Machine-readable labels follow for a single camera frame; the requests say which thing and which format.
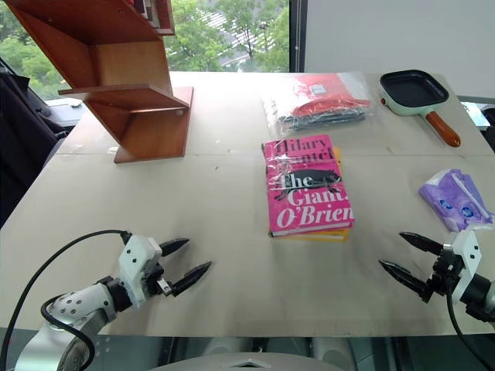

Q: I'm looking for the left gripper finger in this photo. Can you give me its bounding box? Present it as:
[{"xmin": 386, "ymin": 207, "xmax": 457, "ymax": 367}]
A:
[
  {"xmin": 171, "ymin": 261, "xmax": 213, "ymax": 298},
  {"xmin": 159, "ymin": 238, "xmax": 191, "ymax": 258}
]

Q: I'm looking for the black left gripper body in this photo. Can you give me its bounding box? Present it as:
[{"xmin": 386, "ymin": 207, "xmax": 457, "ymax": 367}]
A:
[{"xmin": 142, "ymin": 263, "xmax": 175, "ymax": 299}]

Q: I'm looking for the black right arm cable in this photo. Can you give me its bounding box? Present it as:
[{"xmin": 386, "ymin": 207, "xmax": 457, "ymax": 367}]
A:
[{"xmin": 445, "ymin": 281, "xmax": 495, "ymax": 371}]

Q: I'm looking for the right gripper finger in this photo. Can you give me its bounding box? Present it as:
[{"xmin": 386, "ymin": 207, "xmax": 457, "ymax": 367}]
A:
[
  {"xmin": 399, "ymin": 231, "xmax": 444, "ymax": 255},
  {"xmin": 377, "ymin": 259, "xmax": 432, "ymax": 303}
]

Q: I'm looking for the pink Giant O'Brien book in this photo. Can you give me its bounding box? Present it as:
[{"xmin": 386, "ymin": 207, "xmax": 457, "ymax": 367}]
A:
[{"xmin": 261, "ymin": 134, "xmax": 356, "ymax": 237}]

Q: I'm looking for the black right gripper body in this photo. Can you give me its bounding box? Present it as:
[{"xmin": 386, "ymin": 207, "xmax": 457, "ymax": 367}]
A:
[{"xmin": 423, "ymin": 247, "xmax": 466, "ymax": 305}]

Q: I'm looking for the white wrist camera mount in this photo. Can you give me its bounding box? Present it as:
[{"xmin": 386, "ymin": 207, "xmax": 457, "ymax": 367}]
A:
[
  {"xmin": 442, "ymin": 230, "xmax": 484, "ymax": 306},
  {"xmin": 117, "ymin": 233, "xmax": 163, "ymax": 309}
]

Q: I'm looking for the grey robot torso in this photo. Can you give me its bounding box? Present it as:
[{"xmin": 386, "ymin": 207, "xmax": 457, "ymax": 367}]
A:
[{"xmin": 148, "ymin": 350, "xmax": 372, "ymax": 371}]

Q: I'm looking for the pale blue box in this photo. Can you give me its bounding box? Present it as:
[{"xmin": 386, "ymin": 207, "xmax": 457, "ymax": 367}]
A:
[{"xmin": 460, "ymin": 100, "xmax": 495, "ymax": 128}]

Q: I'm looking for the brown wooden zigzag bookshelf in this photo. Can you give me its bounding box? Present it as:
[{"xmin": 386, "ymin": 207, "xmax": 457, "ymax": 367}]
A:
[{"xmin": 3, "ymin": 0, "xmax": 194, "ymax": 165}]

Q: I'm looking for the plastic bag of red clothing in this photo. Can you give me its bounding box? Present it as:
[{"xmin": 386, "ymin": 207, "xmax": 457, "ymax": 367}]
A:
[{"xmin": 261, "ymin": 72, "xmax": 372, "ymax": 136}]

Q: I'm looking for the mint pan with orange handle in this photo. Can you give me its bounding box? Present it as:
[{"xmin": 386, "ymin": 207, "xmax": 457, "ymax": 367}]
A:
[{"xmin": 377, "ymin": 69, "xmax": 462, "ymax": 148}]

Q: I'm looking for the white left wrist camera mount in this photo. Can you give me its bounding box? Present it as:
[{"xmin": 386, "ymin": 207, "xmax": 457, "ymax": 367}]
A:
[{"xmin": 117, "ymin": 233, "xmax": 163, "ymax": 309}]

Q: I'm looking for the black window frame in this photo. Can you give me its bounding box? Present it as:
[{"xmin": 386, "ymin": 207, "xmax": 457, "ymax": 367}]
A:
[{"xmin": 288, "ymin": 0, "xmax": 309, "ymax": 73}]

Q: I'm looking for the black chair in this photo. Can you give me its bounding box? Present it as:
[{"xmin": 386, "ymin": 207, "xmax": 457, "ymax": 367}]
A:
[{"xmin": 0, "ymin": 57, "xmax": 70, "ymax": 229}]

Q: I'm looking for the grey rounded shape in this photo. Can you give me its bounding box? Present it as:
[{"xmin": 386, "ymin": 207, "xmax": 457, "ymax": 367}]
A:
[
  {"xmin": 309, "ymin": 336, "xmax": 357, "ymax": 364},
  {"xmin": 200, "ymin": 336, "xmax": 271, "ymax": 355}
]

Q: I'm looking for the purple tissue pack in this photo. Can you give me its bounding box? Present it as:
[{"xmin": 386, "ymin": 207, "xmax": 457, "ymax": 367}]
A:
[{"xmin": 418, "ymin": 168, "xmax": 495, "ymax": 233}]

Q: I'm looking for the yellow book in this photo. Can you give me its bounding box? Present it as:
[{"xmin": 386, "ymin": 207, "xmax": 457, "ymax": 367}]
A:
[{"xmin": 270, "ymin": 145, "xmax": 352, "ymax": 243}]

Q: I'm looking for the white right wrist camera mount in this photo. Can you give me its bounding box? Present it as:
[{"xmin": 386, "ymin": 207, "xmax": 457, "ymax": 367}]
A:
[{"xmin": 442, "ymin": 230, "xmax": 484, "ymax": 306}]

